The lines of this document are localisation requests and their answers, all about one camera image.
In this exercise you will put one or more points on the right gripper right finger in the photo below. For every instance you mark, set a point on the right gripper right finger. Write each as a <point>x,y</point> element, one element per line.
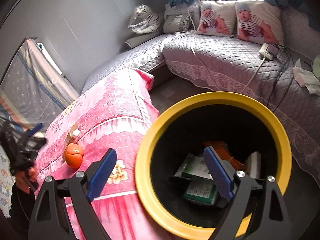
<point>269,218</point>

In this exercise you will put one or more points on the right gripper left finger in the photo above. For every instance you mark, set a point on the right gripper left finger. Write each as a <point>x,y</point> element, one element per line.
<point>50,219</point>

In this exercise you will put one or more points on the white green tissue pack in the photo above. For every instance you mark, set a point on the white green tissue pack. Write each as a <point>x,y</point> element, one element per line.
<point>201,192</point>
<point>193,167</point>

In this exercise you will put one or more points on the orange snack wrapper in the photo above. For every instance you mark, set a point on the orange snack wrapper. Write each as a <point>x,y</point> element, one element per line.
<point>221,149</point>

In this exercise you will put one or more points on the white green medicine box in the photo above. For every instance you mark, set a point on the white green medicine box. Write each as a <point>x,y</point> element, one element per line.
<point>254,165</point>

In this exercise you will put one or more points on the yellow rim trash bin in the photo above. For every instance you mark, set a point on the yellow rim trash bin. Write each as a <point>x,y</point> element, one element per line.
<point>248,154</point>

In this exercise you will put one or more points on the left hand orange glove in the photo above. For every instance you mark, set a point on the left hand orange glove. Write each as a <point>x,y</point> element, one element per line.
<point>22,176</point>

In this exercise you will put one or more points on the orange ball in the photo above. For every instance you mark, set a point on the orange ball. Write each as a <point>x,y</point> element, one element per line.
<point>73,155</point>

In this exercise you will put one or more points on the small torn paper box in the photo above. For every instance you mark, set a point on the small torn paper box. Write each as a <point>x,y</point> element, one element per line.
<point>72,134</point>

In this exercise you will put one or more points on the grey patterned hanging cloth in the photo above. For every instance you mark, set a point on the grey patterned hanging cloth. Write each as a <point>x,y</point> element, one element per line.
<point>32,91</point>

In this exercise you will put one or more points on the pink floral table cloth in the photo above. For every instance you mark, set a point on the pink floral table cloth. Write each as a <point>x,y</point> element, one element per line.
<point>115,113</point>

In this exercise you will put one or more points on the grey quilted sofa cover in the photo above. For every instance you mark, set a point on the grey quilted sofa cover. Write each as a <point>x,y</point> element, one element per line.
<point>230,64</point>

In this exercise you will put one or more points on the crumpled white tissue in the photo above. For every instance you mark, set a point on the crumpled white tissue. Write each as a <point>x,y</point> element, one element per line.
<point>306,78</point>

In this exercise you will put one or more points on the grey bolster cushion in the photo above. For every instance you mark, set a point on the grey bolster cushion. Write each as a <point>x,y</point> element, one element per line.
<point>137,40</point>

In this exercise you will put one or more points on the white power strip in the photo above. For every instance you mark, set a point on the white power strip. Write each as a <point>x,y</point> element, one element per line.
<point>269,51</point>

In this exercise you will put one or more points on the right baby print pillow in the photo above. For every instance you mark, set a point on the right baby print pillow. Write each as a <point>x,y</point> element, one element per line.
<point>258,22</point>

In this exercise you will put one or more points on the baby print pillow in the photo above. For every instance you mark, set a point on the baby print pillow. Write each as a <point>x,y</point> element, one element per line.
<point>258,22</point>
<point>217,18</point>

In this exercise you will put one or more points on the grey round cushion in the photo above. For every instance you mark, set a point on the grey round cushion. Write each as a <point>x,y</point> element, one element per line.
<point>179,23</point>

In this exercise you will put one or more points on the left baby print pillow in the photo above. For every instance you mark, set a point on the left baby print pillow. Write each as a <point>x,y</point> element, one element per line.
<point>217,18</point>

